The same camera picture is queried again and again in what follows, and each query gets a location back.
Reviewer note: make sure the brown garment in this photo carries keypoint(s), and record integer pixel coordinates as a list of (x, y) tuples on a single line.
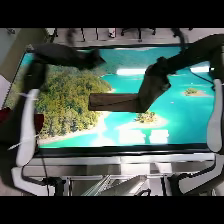
[(148, 91)]

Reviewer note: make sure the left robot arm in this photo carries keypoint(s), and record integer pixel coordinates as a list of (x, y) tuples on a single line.
[(28, 126)]

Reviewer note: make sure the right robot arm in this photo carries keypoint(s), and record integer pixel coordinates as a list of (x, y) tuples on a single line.
[(215, 116)]

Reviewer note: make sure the red garment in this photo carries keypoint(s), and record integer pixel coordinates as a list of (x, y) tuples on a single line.
[(39, 122)]

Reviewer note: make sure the silver frame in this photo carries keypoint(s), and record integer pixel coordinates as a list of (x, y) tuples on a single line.
[(100, 160)]

